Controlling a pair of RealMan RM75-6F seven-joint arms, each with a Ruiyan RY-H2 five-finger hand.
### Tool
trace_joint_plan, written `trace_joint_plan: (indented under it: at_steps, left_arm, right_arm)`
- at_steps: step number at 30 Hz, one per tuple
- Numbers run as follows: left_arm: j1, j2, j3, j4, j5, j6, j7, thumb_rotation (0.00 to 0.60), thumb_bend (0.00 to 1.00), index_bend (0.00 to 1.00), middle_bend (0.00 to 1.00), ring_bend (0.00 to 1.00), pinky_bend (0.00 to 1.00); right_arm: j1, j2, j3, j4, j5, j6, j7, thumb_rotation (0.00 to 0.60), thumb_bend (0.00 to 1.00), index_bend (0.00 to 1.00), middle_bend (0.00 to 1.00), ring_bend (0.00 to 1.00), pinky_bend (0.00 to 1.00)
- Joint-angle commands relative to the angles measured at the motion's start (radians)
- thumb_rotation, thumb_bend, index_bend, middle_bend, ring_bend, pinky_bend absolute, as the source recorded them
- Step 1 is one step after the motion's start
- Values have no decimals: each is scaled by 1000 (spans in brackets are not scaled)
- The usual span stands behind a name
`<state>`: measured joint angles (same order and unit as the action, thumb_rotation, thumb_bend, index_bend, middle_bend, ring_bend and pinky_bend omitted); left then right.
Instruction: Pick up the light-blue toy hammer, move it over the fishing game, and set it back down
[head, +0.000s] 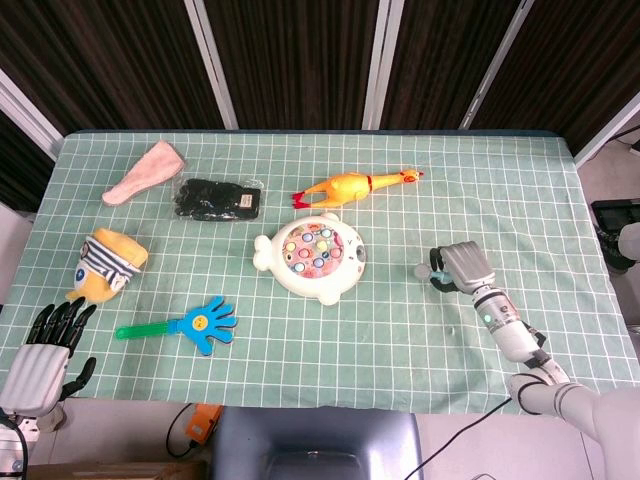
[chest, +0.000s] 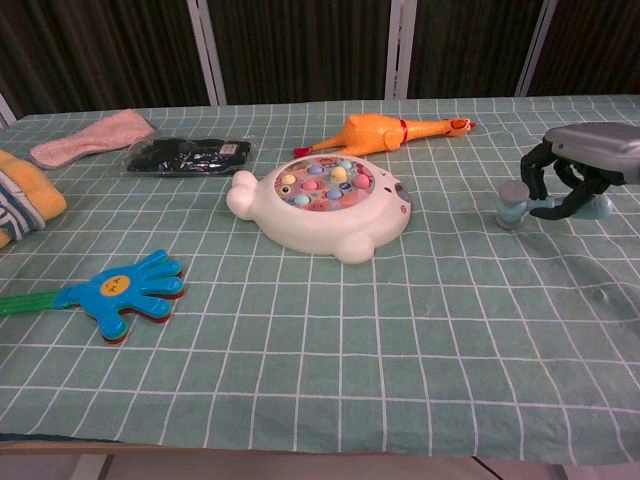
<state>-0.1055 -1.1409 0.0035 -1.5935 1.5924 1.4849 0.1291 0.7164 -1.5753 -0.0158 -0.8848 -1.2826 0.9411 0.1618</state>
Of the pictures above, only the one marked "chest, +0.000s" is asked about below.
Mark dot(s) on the black gloves in plastic bag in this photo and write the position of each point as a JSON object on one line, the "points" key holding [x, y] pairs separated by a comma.
{"points": [[190, 156]]}

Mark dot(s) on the light blue toy hammer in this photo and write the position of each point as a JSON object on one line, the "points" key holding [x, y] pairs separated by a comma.
{"points": [[511, 210]]}

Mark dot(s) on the blue hand clapper toy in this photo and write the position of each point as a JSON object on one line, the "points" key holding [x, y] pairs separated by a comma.
{"points": [[125, 300]]}

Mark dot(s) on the orange rubber chicken toy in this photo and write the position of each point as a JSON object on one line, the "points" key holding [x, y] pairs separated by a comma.
{"points": [[365, 132]]}

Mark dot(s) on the yellow plush toy striped cloth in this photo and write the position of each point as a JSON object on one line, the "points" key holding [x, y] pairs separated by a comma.
{"points": [[30, 195]]}

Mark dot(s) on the green checked tablecloth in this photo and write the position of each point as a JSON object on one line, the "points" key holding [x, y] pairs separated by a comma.
{"points": [[350, 350]]}

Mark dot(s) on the white whack-a-mole toy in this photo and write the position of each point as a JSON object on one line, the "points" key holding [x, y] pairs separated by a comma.
{"points": [[310, 230]]}

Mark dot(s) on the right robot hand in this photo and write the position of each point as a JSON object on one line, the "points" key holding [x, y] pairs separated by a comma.
{"points": [[595, 145]]}

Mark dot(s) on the pink towel cloth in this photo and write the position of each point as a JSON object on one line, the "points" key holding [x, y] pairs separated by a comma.
{"points": [[95, 137]]}

